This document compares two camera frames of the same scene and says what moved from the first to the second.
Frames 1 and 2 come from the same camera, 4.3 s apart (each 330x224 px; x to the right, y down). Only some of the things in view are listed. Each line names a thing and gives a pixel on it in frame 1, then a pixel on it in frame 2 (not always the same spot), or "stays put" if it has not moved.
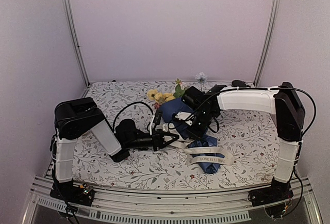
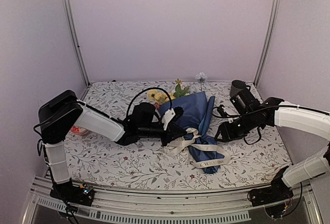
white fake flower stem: [179, 91] stays put
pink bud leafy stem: [157, 106] stays put
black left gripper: [158, 140] → [170, 134]
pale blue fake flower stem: [201, 78] stays put
